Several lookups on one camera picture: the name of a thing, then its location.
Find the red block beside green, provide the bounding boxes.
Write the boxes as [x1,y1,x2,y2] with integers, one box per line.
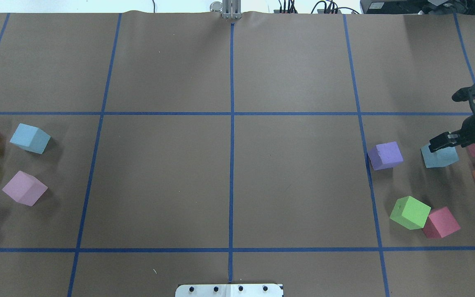
[422,206,461,239]

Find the pink block left side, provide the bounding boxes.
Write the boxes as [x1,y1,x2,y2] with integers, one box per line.
[2,171,48,206]

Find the aluminium camera post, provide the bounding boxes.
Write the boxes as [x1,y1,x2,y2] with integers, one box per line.
[221,0,242,19]

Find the metal cylinder weight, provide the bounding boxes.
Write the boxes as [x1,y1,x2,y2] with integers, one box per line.
[209,1,223,12]

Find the purple block right side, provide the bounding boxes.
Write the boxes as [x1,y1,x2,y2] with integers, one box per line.
[368,141,404,170]

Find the light blue block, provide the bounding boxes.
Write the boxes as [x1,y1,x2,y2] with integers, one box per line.
[9,123,51,154]
[420,144,459,168]

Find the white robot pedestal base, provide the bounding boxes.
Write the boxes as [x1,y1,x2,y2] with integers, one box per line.
[175,283,285,297]

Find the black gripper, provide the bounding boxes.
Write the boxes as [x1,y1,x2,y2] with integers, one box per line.
[428,116,475,153]

